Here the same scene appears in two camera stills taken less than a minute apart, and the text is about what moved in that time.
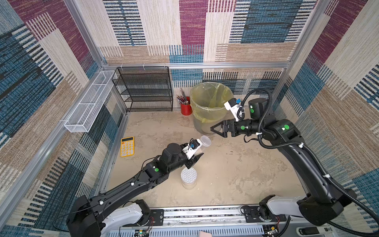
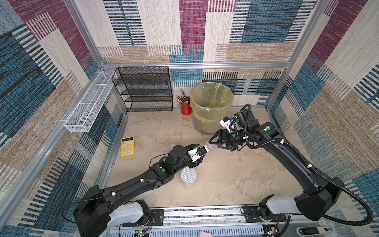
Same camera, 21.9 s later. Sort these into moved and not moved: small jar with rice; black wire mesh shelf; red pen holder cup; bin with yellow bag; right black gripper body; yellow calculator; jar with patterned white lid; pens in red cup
Moved: right black gripper body; small jar with rice
Not moved: red pen holder cup; black wire mesh shelf; yellow calculator; jar with patterned white lid; bin with yellow bag; pens in red cup
